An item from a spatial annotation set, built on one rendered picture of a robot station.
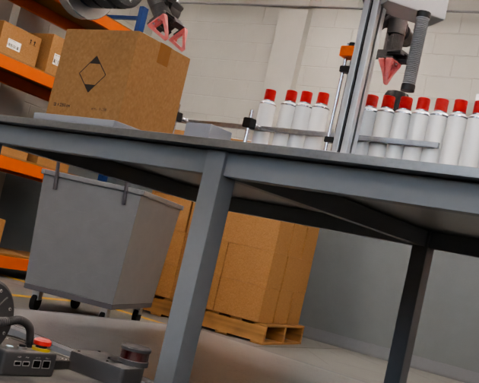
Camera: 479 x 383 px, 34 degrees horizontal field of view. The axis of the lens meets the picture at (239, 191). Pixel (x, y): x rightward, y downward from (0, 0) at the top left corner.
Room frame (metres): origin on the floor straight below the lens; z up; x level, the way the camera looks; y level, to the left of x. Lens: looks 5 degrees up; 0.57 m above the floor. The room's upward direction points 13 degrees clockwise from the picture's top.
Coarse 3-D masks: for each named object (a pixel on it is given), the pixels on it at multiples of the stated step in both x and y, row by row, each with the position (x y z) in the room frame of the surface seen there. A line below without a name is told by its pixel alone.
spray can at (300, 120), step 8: (304, 96) 2.28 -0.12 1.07; (304, 104) 2.27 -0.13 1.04; (296, 112) 2.28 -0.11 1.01; (304, 112) 2.27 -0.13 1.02; (296, 120) 2.27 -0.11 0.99; (304, 120) 2.27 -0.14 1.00; (296, 128) 2.27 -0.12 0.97; (304, 128) 2.27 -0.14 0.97; (296, 136) 2.27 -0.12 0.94; (304, 136) 2.27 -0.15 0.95; (288, 144) 2.28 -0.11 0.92; (296, 144) 2.27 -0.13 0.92
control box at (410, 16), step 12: (384, 0) 1.97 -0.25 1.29; (396, 0) 1.96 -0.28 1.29; (408, 0) 1.97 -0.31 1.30; (420, 0) 1.97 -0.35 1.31; (432, 0) 1.98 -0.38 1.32; (444, 0) 1.99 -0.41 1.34; (396, 12) 2.02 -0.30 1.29; (408, 12) 2.00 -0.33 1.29; (432, 12) 1.99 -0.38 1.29; (444, 12) 1.99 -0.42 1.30; (432, 24) 2.05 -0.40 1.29
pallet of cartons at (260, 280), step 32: (160, 192) 5.94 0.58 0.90; (256, 224) 5.58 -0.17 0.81; (288, 224) 5.64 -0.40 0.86; (224, 256) 5.66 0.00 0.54; (256, 256) 5.55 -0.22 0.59; (288, 256) 5.75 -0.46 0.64; (160, 288) 5.85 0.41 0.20; (224, 288) 5.63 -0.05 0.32; (256, 288) 5.53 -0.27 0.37; (288, 288) 5.88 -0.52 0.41; (224, 320) 5.62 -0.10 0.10; (256, 320) 5.50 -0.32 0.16; (288, 320) 6.01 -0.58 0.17
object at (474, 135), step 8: (472, 112) 1.95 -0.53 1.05; (472, 120) 1.94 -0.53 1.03; (472, 128) 1.93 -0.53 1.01; (464, 136) 1.95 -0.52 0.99; (472, 136) 1.93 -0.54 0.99; (464, 144) 1.94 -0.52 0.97; (472, 144) 1.93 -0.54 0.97; (464, 152) 1.94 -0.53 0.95; (472, 152) 1.93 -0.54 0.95; (464, 160) 1.94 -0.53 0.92; (472, 160) 1.93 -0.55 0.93
